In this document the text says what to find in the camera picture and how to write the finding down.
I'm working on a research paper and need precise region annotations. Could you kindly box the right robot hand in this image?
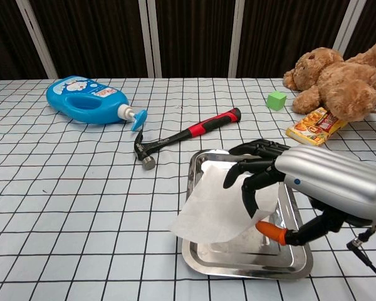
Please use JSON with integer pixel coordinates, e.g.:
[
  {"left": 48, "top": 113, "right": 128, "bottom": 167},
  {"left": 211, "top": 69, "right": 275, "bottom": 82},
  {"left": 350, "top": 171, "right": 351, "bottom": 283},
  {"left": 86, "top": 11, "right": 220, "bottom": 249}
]
[{"left": 222, "top": 139, "right": 376, "bottom": 246}]

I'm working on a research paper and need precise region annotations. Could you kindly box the white paper sheet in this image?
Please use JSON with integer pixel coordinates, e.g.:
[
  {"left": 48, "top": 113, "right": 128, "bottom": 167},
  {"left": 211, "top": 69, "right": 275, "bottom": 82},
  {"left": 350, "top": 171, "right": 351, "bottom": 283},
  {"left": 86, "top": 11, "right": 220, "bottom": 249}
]
[{"left": 169, "top": 163, "right": 281, "bottom": 245}]

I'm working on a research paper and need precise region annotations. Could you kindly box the stainless steel tray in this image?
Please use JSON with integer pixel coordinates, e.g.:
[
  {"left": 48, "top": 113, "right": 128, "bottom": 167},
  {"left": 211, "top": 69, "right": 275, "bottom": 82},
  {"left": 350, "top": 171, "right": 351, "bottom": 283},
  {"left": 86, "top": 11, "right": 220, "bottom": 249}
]
[{"left": 181, "top": 149, "right": 313, "bottom": 280}]

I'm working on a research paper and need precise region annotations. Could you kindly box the yellow snack packet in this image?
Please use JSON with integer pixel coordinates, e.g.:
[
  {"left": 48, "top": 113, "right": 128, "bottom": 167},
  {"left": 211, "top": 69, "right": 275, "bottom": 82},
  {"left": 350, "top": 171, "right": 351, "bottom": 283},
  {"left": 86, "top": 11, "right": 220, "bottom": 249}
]
[{"left": 285, "top": 107, "right": 349, "bottom": 147}]

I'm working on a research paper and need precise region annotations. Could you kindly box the green cube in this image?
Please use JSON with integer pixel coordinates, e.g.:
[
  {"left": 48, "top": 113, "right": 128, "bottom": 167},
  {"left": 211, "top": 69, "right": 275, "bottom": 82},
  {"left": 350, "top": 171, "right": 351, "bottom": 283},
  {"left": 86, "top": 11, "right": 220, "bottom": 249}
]
[{"left": 266, "top": 91, "right": 287, "bottom": 111}]

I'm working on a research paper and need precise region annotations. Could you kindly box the brown teddy bear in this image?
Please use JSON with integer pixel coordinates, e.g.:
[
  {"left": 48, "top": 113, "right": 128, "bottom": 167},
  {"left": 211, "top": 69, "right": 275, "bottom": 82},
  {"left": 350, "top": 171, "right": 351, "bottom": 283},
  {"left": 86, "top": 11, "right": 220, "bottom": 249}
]
[{"left": 283, "top": 39, "right": 376, "bottom": 122}]

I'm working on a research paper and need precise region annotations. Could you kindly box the black and red claw hammer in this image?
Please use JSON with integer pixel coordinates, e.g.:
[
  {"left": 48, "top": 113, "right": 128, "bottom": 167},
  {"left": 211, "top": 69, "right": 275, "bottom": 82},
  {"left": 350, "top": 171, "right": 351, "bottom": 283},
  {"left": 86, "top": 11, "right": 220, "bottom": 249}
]
[{"left": 133, "top": 107, "right": 241, "bottom": 171}]

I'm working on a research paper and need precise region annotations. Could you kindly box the folding screen partition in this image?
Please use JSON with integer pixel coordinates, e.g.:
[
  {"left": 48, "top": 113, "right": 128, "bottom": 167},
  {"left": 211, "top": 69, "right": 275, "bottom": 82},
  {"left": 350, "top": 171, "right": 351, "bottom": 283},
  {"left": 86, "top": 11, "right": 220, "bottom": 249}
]
[{"left": 0, "top": 0, "right": 376, "bottom": 80}]

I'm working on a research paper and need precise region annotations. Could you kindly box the checkered tablecloth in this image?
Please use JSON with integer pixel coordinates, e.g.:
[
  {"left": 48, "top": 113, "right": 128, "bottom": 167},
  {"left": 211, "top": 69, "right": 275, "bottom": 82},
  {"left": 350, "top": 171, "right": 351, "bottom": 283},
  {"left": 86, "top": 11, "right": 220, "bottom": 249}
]
[{"left": 0, "top": 77, "right": 376, "bottom": 301}]

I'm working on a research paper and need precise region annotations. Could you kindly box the blue detergent bottle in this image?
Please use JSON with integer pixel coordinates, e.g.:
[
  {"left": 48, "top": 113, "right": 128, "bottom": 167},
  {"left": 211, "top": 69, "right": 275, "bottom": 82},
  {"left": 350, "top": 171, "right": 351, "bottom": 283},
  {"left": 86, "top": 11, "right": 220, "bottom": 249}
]
[{"left": 46, "top": 75, "right": 149, "bottom": 132}]

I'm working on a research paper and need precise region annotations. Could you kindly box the black cable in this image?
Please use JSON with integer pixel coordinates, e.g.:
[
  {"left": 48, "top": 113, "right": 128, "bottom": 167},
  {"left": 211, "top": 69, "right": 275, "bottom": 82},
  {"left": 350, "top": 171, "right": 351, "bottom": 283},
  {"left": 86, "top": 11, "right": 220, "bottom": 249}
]
[{"left": 346, "top": 226, "right": 376, "bottom": 288}]

